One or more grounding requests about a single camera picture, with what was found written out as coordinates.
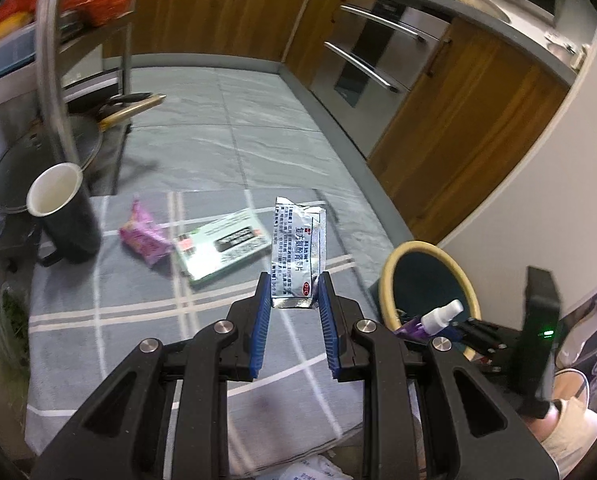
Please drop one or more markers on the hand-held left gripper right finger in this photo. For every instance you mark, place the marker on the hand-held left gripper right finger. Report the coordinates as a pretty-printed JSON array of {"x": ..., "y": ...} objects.
[{"x": 328, "y": 330}]

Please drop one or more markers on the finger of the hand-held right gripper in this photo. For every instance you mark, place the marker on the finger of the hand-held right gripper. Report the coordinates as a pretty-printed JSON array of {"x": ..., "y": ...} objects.
[
  {"x": 496, "y": 329},
  {"x": 478, "y": 342}
]

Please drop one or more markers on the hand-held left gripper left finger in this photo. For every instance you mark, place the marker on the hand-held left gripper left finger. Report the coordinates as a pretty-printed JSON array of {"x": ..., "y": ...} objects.
[{"x": 259, "y": 330}]

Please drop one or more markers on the purple spray bottle white cap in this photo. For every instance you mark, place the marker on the purple spray bottle white cap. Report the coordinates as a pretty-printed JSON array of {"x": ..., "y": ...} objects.
[{"x": 436, "y": 319}]

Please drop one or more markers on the yellow-rimmed teal trash bin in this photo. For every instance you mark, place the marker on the yellow-rimmed teal trash bin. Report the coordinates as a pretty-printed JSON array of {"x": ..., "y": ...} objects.
[{"x": 433, "y": 280}]

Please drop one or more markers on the silver medicine sachet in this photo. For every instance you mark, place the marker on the silver medicine sachet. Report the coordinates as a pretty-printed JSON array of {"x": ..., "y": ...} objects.
[{"x": 296, "y": 255}]

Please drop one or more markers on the grey checked cloth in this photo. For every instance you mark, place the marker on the grey checked cloth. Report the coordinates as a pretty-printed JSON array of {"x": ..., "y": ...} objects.
[{"x": 178, "y": 320}]

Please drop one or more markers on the green and white medicine box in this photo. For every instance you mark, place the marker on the green and white medicine box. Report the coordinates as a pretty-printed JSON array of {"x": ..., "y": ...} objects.
[{"x": 223, "y": 247}]

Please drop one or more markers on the white and blue tissue pack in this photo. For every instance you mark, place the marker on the white and blue tissue pack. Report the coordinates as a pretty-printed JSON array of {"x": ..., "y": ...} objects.
[{"x": 308, "y": 470}]

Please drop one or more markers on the pink snack packet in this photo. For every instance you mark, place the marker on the pink snack packet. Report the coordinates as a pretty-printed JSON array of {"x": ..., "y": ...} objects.
[{"x": 146, "y": 235}]

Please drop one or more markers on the wooden kitchen cabinets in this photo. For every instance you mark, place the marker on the wooden kitchen cabinets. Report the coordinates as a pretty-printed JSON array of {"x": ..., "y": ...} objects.
[{"x": 478, "y": 125}]

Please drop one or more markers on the black mug white inside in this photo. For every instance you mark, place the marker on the black mug white inside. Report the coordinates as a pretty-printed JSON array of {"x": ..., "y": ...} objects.
[{"x": 66, "y": 210}]

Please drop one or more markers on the bag of green vegetables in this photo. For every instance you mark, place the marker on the bag of green vegetables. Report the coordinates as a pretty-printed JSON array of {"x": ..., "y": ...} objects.
[{"x": 11, "y": 335}]

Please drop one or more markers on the built-in steel oven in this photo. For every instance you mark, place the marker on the built-in steel oven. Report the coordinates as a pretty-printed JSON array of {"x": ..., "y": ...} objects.
[{"x": 373, "y": 55}]

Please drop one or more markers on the grey kitchen countertop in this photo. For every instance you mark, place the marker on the grey kitchen countertop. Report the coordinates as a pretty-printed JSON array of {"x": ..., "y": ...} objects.
[{"x": 478, "y": 10}]

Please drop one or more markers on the steel sink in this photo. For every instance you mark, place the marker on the steel sink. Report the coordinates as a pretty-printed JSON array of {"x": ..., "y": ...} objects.
[{"x": 481, "y": 2}]

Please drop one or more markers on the steel shelf rack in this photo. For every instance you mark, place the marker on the steel shelf rack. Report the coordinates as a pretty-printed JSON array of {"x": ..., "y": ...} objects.
[{"x": 53, "y": 60}]

